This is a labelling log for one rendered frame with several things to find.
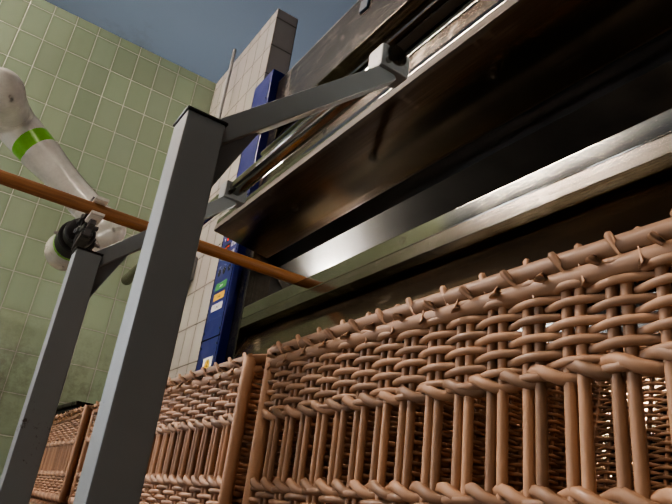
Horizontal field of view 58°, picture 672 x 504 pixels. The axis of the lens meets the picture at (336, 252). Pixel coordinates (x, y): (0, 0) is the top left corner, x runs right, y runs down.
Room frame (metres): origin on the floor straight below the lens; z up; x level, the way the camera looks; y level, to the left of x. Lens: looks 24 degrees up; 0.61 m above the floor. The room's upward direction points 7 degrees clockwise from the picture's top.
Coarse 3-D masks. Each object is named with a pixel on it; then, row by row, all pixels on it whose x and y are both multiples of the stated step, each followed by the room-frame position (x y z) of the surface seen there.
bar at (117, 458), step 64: (384, 64) 0.61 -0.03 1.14; (192, 128) 0.50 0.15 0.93; (256, 128) 0.54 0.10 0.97; (320, 128) 0.78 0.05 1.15; (192, 192) 0.50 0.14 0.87; (192, 256) 0.51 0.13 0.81; (64, 320) 0.91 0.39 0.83; (128, 320) 0.50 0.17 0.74; (128, 384) 0.50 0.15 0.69; (128, 448) 0.50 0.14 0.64
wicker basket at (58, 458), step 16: (64, 416) 1.20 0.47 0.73; (80, 416) 1.08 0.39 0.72; (64, 432) 1.17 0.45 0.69; (80, 432) 1.06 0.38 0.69; (48, 448) 1.28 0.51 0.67; (64, 448) 1.14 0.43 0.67; (80, 448) 1.06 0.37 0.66; (48, 464) 1.24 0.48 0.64; (64, 464) 1.11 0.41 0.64; (48, 480) 1.19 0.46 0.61; (64, 480) 1.06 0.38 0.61; (32, 496) 1.29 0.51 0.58; (48, 496) 1.13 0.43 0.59; (64, 496) 1.06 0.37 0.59
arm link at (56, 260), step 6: (54, 234) 1.55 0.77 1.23; (48, 240) 1.55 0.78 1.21; (96, 240) 1.58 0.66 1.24; (48, 246) 1.54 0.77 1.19; (54, 246) 1.50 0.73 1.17; (48, 252) 1.55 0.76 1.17; (54, 252) 1.52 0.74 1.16; (48, 258) 1.56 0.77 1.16; (54, 258) 1.54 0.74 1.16; (60, 258) 1.53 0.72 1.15; (66, 258) 1.52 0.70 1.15; (54, 264) 1.57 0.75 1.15; (60, 264) 1.56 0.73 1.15; (66, 264) 1.56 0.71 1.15; (60, 270) 1.60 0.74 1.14; (66, 270) 1.59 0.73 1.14
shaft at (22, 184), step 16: (0, 176) 1.17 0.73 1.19; (16, 176) 1.18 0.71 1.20; (32, 192) 1.21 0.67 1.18; (48, 192) 1.22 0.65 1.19; (64, 192) 1.24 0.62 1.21; (80, 208) 1.26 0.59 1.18; (96, 208) 1.27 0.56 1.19; (128, 224) 1.32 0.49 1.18; (144, 224) 1.33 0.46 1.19; (224, 256) 1.45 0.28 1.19; (240, 256) 1.47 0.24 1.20; (272, 272) 1.52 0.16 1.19; (288, 272) 1.55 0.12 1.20
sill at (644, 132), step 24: (648, 120) 0.70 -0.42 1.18; (600, 144) 0.77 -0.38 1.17; (624, 144) 0.73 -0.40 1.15; (552, 168) 0.84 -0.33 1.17; (576, 168) 0.80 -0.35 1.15; (504, 192) 0.93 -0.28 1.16; (528, 192) 0.88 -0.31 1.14; (456, 216) 1.03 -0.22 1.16; (408, 240) 1.15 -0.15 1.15; (336, 264) 1.38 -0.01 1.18; (360, 264) 1.29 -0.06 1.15; (288, 288) 1.58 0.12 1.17
